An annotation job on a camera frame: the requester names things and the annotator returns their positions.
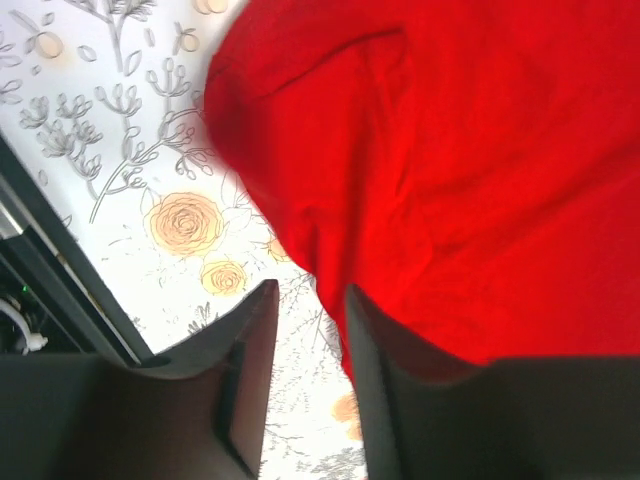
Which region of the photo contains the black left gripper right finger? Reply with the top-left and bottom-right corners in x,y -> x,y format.
346,286 -> 639,479

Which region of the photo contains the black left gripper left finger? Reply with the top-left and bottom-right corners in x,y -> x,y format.
1,280 -> 278,479

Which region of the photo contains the red t shirt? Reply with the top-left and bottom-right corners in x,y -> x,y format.
204,1 -> 639,363

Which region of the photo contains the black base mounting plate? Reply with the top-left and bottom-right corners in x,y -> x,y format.
1,143 -> 153,366

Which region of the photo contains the floral patterned table mat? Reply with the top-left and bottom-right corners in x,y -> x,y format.
1,1 -> 366,479

